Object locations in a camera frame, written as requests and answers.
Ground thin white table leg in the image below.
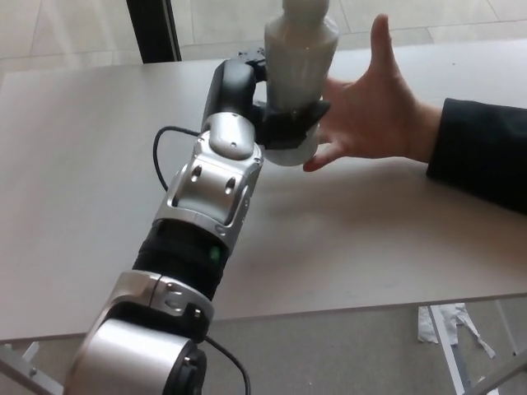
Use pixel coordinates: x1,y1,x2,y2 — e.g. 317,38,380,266
496,300,519,357

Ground black vertical door frame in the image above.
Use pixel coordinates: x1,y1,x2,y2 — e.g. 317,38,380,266
125,0,183,65

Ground crumpled white paper scrap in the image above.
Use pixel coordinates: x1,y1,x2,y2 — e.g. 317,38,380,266
417,303,497,360

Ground dark sleeved human forearm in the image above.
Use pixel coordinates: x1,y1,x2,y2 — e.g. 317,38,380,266
426,97,527,215

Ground bare human hand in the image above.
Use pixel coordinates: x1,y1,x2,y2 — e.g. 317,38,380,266
303,14,449,173

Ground white diagonal table leg frame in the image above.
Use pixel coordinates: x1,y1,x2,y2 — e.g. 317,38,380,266
0,340,66,395

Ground white slanted table leg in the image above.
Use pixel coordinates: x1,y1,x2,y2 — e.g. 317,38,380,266
427,304,469,395

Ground white plastic bottle with cap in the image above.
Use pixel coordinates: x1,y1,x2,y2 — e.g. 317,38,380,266
263,0,341,167

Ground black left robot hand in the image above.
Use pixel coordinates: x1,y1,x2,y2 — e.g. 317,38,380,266
207,47,333,151

